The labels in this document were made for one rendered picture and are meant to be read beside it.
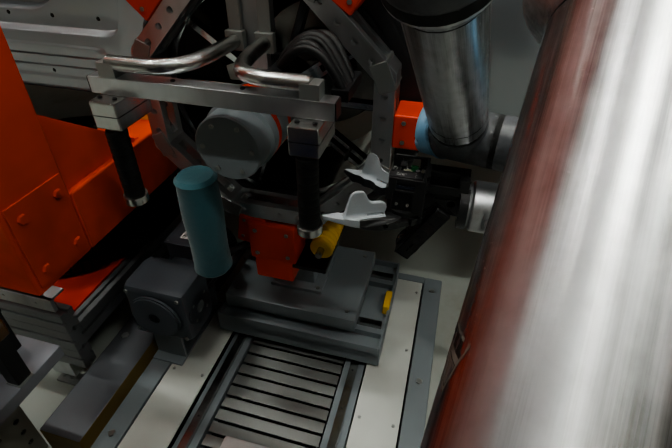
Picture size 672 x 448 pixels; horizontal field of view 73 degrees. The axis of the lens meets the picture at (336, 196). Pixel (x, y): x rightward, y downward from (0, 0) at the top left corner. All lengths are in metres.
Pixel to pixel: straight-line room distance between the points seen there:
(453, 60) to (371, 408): 1.07
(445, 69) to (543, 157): 0.26
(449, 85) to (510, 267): 0.31
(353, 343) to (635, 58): 1.22
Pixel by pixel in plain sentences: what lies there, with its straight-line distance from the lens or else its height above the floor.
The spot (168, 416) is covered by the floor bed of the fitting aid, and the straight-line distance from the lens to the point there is 1.41.
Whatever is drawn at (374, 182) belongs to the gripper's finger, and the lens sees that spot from 0.74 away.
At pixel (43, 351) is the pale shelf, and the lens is 1.15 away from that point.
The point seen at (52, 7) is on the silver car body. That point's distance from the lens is 1.49.
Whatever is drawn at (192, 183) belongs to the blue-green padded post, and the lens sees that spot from 0.96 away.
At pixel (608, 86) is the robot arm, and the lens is 0.19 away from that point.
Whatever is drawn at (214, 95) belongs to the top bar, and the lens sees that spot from 0.74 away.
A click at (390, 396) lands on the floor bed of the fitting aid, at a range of 1.37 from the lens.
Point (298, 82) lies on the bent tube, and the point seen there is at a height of 1.00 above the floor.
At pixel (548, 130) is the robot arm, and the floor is 1.17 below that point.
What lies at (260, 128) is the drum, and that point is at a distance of 0.82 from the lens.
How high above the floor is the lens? 1.24
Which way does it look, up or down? 35 degrees down
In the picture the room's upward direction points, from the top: straight up
